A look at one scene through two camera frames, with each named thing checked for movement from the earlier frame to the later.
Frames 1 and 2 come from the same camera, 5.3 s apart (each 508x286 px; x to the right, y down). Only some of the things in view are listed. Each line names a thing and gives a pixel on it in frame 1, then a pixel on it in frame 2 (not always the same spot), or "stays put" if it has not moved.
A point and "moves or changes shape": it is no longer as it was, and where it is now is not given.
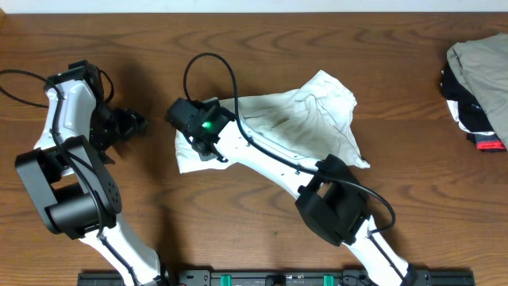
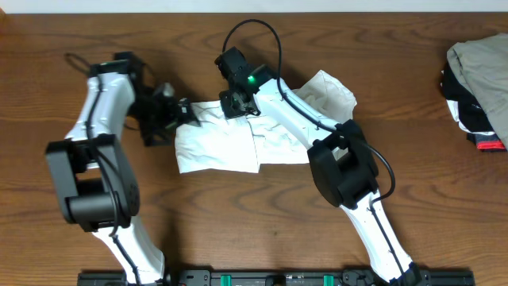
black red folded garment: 467,110 stays put
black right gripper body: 202,157 to 232,105
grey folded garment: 483,63 stays put
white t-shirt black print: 313,121 moves or changes shape
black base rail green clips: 269,277 stays put
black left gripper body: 129,120 to 175,117
